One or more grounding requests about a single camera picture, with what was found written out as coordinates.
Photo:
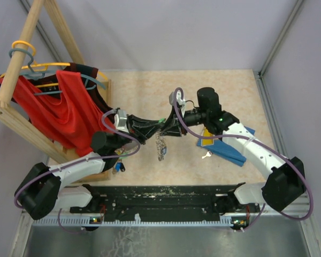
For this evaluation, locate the aluminium frame rail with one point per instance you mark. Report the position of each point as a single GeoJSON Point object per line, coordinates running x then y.
{"type": "Point", "coordinates": [292, 74]}

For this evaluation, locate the yellow clothes hanger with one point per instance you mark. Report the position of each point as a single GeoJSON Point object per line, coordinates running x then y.
{"type": "Point", "coordinates": [32, 64]}

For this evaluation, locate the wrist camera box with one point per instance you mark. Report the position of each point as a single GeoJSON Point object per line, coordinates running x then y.
{"type": "Point", "coordinates": [120, 120]}
{"type": "Point", "coordinates": [179, 99]}

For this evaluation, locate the yellow blue cartoon cloth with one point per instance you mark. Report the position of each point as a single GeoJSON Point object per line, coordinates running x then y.
{"type": "Point", "coordinates": [221, 149]}

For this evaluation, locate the red shirt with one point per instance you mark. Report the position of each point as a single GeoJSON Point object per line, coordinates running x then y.
{"type": "Point", "coordinates": [71, 118]}

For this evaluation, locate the key tag bunch on blue disc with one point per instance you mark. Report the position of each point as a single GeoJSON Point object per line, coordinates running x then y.
{"type": "Point", "coordinates": [119, 166]}

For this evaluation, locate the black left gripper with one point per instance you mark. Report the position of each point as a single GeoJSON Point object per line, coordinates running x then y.
{"type": "Point", "coordinates": [134, 122]}

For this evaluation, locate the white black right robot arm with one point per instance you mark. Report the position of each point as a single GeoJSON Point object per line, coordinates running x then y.
{"type": "Point", "coordinates": [284, 177]}

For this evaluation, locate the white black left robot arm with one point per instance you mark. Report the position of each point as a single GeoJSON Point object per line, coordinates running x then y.
{"type": "Point", "coordinates": [46, 189]}

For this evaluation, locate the steel key ring disc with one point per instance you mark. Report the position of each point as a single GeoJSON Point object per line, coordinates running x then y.
{"type": "Point", "coordinates": [160, 144]}

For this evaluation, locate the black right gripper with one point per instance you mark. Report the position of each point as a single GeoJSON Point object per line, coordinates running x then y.
{"type": "Point", "coordinates": [172, 127]}

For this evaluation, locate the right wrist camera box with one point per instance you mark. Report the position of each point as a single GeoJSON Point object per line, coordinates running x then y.
{"type": "Point", "coordinates": [179, 99]}

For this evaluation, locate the loose silver key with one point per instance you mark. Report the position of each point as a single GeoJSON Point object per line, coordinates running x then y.
{"type": "Point", "coordinates": [208, 154]}

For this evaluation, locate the teal clothes hanger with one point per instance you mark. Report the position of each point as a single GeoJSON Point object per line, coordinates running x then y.
{"type": "Point", "coordinates": [48, 84]}

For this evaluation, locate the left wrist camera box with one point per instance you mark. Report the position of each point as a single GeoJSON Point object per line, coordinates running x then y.
{"type": "Point", "coordinates": [120, 120]}

